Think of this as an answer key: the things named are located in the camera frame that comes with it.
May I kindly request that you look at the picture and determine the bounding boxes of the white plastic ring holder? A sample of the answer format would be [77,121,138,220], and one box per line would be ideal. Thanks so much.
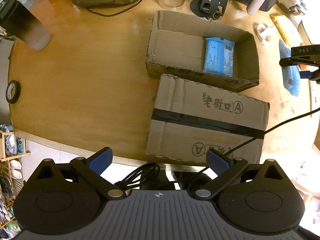
[254,22,278,46]

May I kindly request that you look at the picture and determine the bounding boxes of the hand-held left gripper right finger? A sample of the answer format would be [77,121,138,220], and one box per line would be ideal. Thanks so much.
[192,148,283,202]

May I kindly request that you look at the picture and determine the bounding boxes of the wooden shoe rack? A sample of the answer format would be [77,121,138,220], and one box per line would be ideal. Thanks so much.
[0,124,32,240]

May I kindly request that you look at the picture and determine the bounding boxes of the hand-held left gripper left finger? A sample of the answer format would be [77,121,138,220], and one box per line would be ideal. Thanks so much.
[36,147,127,202]

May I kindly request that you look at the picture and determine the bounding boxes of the white flat remote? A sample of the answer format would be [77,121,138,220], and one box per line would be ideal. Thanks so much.
[309,80,320,117]

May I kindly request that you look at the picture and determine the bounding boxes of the black tape roll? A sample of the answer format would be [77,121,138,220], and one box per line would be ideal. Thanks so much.
[5,80,22,104]

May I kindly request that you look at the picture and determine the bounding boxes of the taped closed cardboard box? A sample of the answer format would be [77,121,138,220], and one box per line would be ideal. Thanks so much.
[146,74,271,167]

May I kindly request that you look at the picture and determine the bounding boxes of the smoky dark water bottle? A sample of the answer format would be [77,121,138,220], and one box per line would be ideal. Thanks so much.
[0,0,52,52]

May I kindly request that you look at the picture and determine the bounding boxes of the blue snack packet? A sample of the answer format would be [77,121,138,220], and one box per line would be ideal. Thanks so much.
[202,37,236,77]
[278,39,301,97]

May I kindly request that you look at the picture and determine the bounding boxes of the yellow wipes packet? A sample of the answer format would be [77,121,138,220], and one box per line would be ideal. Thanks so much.
[270,14,303,46]

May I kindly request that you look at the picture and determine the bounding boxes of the wooden desktop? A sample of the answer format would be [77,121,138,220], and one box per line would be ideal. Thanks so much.
[7,0,320,168]

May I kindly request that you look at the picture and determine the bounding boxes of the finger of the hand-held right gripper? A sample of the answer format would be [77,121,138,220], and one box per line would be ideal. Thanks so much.
[299,67,320,83]
[279,44,320,67]

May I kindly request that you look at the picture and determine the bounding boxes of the person's dark trouser legs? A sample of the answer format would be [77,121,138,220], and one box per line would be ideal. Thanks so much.
[160,169,216,192]

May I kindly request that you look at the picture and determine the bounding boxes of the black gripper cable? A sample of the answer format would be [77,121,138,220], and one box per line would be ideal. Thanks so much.
[114,106,320,192]

